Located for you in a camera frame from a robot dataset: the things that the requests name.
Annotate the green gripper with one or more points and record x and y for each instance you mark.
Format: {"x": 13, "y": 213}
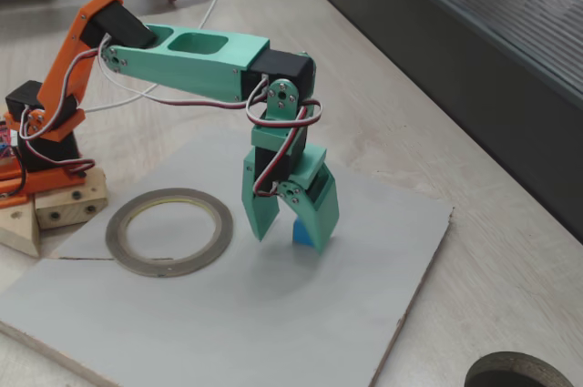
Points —
{"x": 313, "y": 171}

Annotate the long wooden base plank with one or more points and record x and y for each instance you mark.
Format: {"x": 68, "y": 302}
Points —
{"x": 18, "y": 232}

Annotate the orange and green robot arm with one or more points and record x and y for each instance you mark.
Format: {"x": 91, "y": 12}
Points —
{"x": 196, "y": 68}

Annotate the blue cube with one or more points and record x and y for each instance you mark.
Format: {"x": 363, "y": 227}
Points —
{"x": 300, "y": 234}

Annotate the frosted desk partition panel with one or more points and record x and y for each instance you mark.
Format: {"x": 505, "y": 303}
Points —
{"x": 478, "y": 64}

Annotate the orange controller board mount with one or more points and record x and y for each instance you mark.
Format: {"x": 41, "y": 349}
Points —
{"x": 9, "y": 177}

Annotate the light wooden base block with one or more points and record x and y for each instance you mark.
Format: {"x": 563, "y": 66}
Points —
{"x": 68, "y": 211}

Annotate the grey painted square board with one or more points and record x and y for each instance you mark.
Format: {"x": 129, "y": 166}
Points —
{"x": 228, "y": 323}

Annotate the red controller circuit board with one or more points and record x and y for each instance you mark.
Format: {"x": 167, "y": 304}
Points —
{"x": 5, "y": 134}

